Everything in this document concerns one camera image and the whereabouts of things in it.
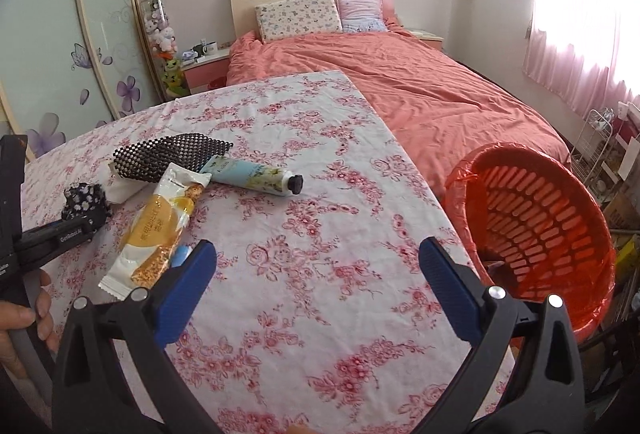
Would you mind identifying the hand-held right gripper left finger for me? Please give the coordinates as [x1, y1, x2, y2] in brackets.
[50, 239, 221, 434]

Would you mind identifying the plush toy display tube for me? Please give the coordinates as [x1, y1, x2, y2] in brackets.
[140, 0, 191, 97]

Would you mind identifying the hand cream tube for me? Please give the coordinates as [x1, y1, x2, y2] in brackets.
[200, 155, 305, 197]

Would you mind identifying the pink striped pillow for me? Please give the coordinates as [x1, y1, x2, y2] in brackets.
[335, 0, 390, 34]

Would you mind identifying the white and orange snack wrapper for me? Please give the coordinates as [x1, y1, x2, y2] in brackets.
[98, 162, 211, 300]

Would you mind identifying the person's left hand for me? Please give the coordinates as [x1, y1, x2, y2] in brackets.
[0, 269, 60, 380]

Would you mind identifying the white wire rack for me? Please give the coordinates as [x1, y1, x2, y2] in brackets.
[570, 109, 616, 200]

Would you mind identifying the black floral scrunchie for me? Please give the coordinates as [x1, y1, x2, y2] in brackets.
[62, 181, 108, 222]

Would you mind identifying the pink curtain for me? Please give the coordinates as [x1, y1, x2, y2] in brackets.
[522, 0, 640, 115]

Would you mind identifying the white tissue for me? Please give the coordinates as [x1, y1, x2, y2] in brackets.
[107, 164, 156, 205]

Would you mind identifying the floral print pillow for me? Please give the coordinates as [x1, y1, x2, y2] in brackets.
[255, 0, 343, 42]

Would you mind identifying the pink nightstand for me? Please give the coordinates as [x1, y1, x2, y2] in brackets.
[405, 28, 445, 54]
[181, 46, 232, 95]

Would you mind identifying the sliding-door wardrobe with flower print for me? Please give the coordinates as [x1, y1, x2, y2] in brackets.
[0, 0, 166, 165]

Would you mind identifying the bed with salmon cover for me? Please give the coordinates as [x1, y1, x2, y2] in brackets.
[226, 24, 573, 195]

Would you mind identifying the orange plastic laundry basket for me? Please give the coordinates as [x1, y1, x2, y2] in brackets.
[445, 141, 617, 345]

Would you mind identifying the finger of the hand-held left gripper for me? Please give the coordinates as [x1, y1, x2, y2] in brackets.
[17, 209, 112, 260]

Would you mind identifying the pink floral tablecloth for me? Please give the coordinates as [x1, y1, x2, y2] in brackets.
[20, 70, 516, 434]

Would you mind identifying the black mesh pouch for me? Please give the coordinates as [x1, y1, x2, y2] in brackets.
[111, 132, 235, 182]

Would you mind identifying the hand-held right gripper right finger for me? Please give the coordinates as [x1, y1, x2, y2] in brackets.
[415, 236, 586, 434]

